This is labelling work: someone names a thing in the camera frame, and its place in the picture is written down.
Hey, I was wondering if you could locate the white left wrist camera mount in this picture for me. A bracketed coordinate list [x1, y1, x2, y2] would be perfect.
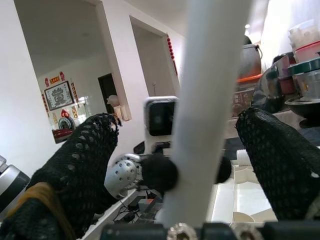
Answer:
[142, 96, 180, 157]

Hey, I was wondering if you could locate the black round basin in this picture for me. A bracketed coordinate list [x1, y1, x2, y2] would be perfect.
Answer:
[284, 96, 320, 128]

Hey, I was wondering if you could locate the white plastic table top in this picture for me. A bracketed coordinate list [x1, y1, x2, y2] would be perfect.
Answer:
[209, 147, 280, 223]

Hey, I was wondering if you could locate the green round lid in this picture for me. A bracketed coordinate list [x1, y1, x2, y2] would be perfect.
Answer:
[287, 56, 320, 76]

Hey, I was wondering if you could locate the red bead string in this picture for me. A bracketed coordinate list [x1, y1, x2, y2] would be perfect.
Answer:
[165, 33, 179, 77]

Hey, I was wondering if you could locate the cardboard box red print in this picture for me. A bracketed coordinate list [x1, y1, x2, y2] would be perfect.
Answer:
[231, 88, 257, 118]

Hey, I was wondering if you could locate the white plastic table leg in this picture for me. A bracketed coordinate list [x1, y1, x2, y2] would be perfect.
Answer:
[156, 0, 253, 227]

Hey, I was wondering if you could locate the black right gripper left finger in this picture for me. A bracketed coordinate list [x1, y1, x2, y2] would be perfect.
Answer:
[0, 112, 123, 240]

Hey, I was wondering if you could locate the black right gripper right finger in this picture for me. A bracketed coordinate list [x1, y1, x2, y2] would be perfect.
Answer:
[234, 106, 320, 222]

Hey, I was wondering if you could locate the orange plastic lid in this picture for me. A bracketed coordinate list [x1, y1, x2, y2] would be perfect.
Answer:
[236, 72, 263, 84]

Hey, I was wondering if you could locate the framed calligraphy picture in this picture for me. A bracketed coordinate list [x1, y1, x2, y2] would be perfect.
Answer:
[43, 80, 75, 112]

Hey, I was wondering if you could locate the clear lidded food container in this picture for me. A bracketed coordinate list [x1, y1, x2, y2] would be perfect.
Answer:
[288, 18, 320, 63]

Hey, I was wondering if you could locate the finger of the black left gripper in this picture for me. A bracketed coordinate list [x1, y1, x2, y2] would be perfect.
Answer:
[141, 154, 180, 197]
[215, 156, 233, 185]

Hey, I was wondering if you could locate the grey box red light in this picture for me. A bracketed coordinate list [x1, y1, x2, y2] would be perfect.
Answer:
[138, 198, 157, 214]

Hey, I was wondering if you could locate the black plastic bag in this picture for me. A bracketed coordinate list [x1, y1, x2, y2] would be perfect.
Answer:
[251, 63, 288, 115]

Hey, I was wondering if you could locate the clear plastic storage box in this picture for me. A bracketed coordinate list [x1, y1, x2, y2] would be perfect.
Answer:
[292, 71, 320, 100]

